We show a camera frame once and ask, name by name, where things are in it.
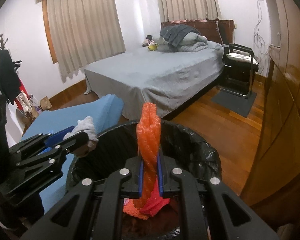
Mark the cream cloth bag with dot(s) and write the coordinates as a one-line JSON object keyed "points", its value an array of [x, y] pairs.
{"points": [[24, 102]]}

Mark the dark grey floor mat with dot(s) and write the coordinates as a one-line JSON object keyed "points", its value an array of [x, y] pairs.
{"points": [[236, 103]]}

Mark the bin with black liner bag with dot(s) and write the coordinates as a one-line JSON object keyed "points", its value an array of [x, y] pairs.
{"points": [[189, 142]]}

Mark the yellow plush toy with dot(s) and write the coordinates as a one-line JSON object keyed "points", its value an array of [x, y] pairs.
{"points": [[153, 47]]}

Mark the dark plush doll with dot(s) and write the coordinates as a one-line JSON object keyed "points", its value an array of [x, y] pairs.
{"points": [[148, 40]]}

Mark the brown paper bag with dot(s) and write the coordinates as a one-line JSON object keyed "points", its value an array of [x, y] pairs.
{"points": [[45, 103]]}

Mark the black metal chair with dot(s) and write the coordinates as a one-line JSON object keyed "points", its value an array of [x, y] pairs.
{"points": [[237, 75]]}

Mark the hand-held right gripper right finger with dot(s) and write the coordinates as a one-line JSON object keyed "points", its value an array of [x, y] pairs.
{"points": [[160, 177]]}

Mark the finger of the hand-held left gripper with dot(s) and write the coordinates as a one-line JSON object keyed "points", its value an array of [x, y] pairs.
{"points": [[57, 136], [72, 142]]}

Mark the checkered seat cushion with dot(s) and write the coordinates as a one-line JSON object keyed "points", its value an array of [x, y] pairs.
{"points": [[241, 58]]}

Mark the red plastic bag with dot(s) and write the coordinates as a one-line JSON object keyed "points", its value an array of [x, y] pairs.
{"points": [[155, 203]]}

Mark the wooden wardrobe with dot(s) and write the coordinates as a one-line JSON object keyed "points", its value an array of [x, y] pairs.
{"points": [[284, 105]]}

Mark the dark grey blanket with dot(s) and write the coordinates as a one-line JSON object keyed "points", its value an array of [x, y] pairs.
{"points": [[179, 31]]}

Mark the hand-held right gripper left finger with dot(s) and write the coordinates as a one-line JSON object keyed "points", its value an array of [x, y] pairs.
{"points": [[141, 180]]}

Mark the wooden coat rack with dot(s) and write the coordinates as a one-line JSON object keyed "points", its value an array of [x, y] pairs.
{"points": [[1, 41]]}

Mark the black coat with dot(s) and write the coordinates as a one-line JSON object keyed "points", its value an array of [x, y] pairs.
{"points": [[6, 77]]}

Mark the beige curtain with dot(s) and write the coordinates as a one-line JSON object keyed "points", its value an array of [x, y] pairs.
{"points": [[85, 25], [187, 0]]}

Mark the grey white sock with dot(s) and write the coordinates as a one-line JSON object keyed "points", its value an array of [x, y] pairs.
{"points": [[87, 127]]}

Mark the wooden headboard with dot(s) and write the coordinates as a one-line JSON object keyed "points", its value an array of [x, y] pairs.
{"points": [[214, 28]]}

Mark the orange foam net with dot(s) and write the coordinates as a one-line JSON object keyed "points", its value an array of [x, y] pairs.
{"points": [[148, 130]]}

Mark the red garment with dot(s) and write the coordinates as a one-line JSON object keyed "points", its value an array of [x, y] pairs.
{"points": [[22, 86]]}

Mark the grey bed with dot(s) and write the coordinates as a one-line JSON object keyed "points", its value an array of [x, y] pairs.
{"points": [[152, 80]]}

